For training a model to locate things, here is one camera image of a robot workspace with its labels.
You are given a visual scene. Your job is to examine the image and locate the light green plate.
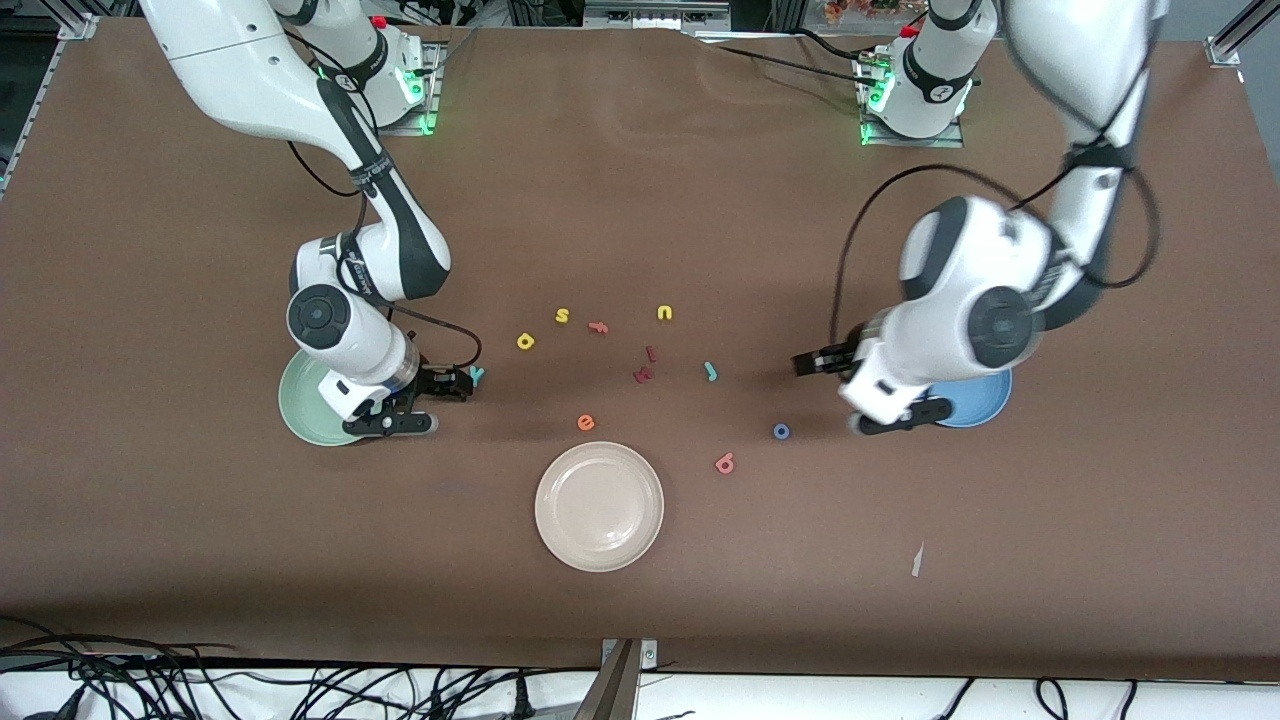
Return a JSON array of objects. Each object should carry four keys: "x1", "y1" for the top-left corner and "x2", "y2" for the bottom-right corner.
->
[{"x1": 278, "y1": 348, "x2": 366, "y2": 447}]

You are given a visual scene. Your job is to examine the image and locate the blue plate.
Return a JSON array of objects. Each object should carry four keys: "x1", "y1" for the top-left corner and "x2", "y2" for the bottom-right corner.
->
[{"x1": 930, "y1": 368, "x2": 1013, "y2": 429}]

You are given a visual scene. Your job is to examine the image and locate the beige plate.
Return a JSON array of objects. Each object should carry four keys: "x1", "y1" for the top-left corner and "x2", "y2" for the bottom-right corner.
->
[{"x1": 535, "y1": 441, "x2": 665, "y2": 573}]

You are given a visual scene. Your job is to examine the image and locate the brown table cover sheet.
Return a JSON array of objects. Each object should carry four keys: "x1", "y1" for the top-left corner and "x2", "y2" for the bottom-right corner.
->
[{"x1": 0, "y1": 18, "x2": 1280, "y2": 683}]

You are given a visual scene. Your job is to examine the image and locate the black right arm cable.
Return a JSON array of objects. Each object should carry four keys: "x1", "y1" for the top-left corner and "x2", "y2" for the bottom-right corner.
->
[{"x1": 287, "y1": 140, "x2": 483, "y2": 373}]

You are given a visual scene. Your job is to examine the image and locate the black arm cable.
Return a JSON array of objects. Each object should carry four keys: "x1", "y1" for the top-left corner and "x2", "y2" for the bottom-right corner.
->
[
  {"x1": 287, "y1": 140, "x2": 483, "y2": 373},
  {"x1": 830, "y1": 0, "x2": 1166, "y2": 346}
]

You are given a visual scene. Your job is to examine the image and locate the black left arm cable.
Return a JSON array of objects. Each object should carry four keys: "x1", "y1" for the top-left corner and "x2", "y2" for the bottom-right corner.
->
[{"x1": 830, "y1": 0, "x2": 1166, "y2": 346}]

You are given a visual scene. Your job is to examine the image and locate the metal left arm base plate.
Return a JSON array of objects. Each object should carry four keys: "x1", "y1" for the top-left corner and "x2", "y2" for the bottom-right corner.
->
[{"x1": 857, "y1": 50, "x2": 967, "y2": 149}]

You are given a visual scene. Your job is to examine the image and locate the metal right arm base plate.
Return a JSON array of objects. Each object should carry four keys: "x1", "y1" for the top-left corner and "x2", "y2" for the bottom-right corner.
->
[{"x1": 333, "y1": 40, "x2": 448, "y2": 136}]

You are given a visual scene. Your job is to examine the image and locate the black cable on table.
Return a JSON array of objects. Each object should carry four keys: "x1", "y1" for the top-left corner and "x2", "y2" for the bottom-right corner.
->
[{"x1": 695, "y1": 28, "x2": 891, "y2": 91}]

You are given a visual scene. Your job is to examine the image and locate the metal bracket post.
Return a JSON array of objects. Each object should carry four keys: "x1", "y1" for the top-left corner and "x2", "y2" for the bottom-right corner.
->
[{"x1": 575, "y1": 638, "x2": 659, "y2": 720}]

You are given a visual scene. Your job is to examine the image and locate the black cable tangle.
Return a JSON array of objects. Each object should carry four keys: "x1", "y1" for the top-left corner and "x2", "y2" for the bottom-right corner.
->
[{"x1": 0, "y1": 615, "x2": 601, "y2": 720}]

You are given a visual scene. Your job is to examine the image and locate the grey metal rail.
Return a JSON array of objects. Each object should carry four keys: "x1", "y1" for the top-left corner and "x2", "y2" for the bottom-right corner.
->
[{"x1": 583, "y1": 0, "x2": 733, "y2": 23}]

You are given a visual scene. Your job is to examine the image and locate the aluminium frame profile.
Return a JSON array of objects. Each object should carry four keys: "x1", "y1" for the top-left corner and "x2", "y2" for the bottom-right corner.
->
[
  {"x1": 40, "y1": 0, "x2": 101, "y2": 43},
  {"x1": 1205, "y1": 0, "x2": 1280, "y2": 67}
]

